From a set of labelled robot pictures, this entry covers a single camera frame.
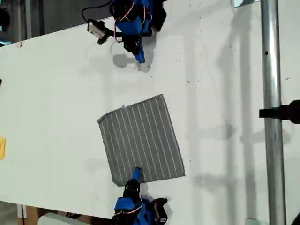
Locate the grey white-striped towel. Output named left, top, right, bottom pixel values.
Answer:
left=97, top=93, right=187, bottom=187

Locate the white box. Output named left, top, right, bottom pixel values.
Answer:
left=37, top=212, right=94, bottom=225

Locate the yellow object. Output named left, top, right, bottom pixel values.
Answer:
left=0, top=136, right=7, bottom=161

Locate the black clamp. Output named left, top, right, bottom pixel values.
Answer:
left=258, top=99, right=300, bottom=124

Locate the black camera box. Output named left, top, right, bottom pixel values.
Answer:
left=153, top=197, right=169, bottom=223
left=87, top=19, right=111, bottom=45

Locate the black camera cable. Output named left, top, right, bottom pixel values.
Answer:
left=81, top=0, right=113, bottom=23

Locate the steel post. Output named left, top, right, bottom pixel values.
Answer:
left=260, top=0, right=287, bottom=225

